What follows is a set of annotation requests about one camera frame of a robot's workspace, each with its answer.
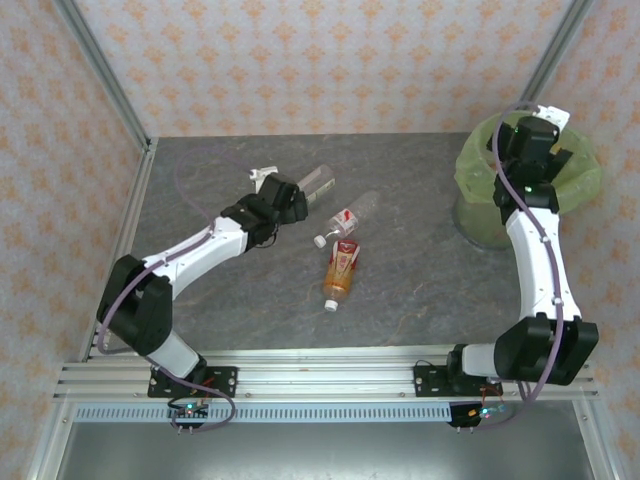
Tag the controller board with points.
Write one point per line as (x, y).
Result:
(190, 411)
(475, 414)

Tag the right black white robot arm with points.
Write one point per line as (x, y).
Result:
(537, 270)

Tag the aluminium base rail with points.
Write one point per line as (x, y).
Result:
(325, 380)

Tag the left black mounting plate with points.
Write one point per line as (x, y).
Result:
(225, 380)

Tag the clear bottle green label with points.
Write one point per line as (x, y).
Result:
(320, 181)

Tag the aluminium table side rail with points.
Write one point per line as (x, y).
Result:
(136, 200)

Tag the left controller board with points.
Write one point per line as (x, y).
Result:
(190, 411)

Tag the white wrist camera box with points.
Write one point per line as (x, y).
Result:
(262, 175)
(552, 114)

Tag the orange tea bottle red label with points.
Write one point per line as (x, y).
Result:
(341, 270)

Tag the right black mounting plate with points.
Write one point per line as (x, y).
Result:
(430, 380)

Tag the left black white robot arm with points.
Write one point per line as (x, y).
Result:
(195, 252)

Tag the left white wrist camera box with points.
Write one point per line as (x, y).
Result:
(262, 175)

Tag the black mounting plate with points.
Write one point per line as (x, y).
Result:
(430, 380)
(225, 380)

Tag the grey waste bin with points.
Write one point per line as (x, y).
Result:
(480, 230)

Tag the aluminium lower frame rail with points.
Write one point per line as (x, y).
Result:
(52, 440)
(597, 440)

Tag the right controller board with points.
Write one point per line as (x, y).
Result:
(475, 414)

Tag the clear bottle red white label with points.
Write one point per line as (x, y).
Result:
(345, 220)

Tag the grey metal panel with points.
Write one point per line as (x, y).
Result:
(325, 455)

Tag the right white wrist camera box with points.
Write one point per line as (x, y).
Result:
(552, 114)

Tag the aluminium frame post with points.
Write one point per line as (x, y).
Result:
(102, 70)
(555, 50)

